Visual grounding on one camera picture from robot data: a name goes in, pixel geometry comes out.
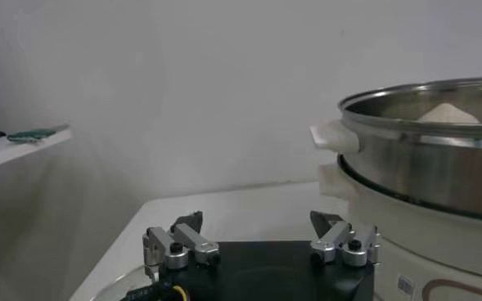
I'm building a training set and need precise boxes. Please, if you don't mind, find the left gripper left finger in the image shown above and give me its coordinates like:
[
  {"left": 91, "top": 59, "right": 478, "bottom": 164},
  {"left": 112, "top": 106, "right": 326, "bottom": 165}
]
[{"left": 142, "top": 210, "right": 222, "bottom": 283}]

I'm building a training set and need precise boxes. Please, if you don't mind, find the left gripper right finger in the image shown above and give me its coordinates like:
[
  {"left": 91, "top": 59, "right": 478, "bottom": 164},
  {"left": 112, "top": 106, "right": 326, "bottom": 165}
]
[{"left": 309, "top": 210, "right": 381, "bottom": 269}]

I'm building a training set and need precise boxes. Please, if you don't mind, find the white steamed baozi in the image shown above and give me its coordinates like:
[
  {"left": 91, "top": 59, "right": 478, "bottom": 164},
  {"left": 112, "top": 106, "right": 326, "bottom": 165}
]
[{"left": 416, "top": 102, "right": 482, "bottom": 125}]

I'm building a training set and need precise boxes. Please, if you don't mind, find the steel steamer basket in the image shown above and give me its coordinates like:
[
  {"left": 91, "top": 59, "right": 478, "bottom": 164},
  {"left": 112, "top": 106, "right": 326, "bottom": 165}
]
[{"left": 309, "top": 76, "right": 482, "bottom": 224}]

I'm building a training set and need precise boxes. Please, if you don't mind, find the white electric cooker pot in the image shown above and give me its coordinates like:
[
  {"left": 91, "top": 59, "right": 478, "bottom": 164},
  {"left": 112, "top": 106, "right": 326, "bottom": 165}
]
[{"left": 317, "top": 163, "right": 482, "bottom": 301}]

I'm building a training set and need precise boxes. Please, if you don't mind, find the green circuit board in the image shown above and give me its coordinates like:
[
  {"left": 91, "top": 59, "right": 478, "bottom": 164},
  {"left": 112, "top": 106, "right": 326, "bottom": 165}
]
[{"left": 6, "top": 124, "right": 70, "bottom": 145}]

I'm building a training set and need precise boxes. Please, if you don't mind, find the white side table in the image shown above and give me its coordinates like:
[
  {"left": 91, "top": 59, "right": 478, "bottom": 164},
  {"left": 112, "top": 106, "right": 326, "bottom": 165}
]
[{"left": 0, "top": 128, "right": 73, "bottom": 173}]

